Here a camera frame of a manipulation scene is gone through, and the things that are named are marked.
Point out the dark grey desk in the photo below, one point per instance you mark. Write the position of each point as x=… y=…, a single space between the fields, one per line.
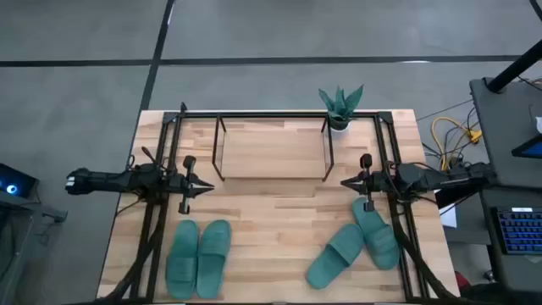
x=499 y=140

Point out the blue-screen monitor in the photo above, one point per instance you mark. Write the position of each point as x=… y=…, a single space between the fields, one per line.
x=531 y=149

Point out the teal rubber slide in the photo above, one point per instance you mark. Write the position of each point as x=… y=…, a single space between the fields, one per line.
x=214 y=254
x=379 y=241
x=182 y=262
x=334 y=258

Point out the red object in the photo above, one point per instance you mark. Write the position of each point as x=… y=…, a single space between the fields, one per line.
x=462 y=281

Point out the black aluminium rig frame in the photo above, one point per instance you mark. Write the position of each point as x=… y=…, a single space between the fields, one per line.
x=171 y=118

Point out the black-framed wooden shelf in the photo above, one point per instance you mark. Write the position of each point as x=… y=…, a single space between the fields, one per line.
x=271 y=156

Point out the green plant in white pot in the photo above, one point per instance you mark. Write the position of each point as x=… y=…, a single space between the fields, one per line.
x=341 y=106

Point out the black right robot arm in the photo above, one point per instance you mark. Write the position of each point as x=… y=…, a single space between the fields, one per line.
x=423 y=178

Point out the black computer with glowing light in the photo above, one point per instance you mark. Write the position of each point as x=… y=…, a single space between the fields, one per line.
x=17 y=182

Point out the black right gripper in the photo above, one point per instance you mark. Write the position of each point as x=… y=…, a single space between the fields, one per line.
x=374 y=183

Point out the white paper sheet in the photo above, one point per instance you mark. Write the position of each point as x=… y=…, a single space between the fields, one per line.
x=449 y=218

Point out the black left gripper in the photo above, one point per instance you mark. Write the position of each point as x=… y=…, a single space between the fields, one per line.
x=180 y=186

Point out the black pole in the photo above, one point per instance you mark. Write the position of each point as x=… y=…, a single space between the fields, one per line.
x=512 y=68

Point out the black backlit keyboard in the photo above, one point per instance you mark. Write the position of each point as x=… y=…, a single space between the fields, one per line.
x=521 y=231

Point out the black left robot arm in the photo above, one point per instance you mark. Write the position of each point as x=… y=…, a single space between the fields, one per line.
x=106 y=181

